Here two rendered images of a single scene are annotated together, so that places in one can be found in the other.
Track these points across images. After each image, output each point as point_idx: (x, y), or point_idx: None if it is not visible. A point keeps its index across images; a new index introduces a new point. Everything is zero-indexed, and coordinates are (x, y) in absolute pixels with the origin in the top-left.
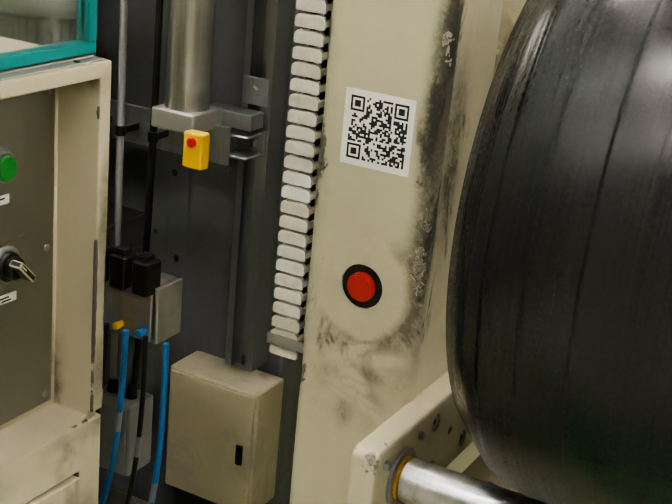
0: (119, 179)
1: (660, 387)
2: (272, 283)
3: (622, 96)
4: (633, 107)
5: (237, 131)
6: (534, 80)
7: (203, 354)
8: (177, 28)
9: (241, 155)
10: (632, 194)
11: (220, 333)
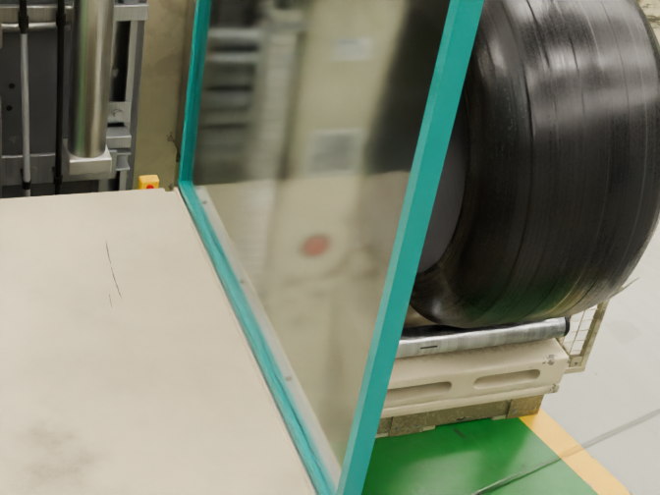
0: None
1: (604, 267)
2: None
3: (583, 136)
4: (590, 140)
5: (113, 148)
6: (535, 137)
7: None
8: (92, 98)
9: (121, 165)
10: (598, 186)
11: None
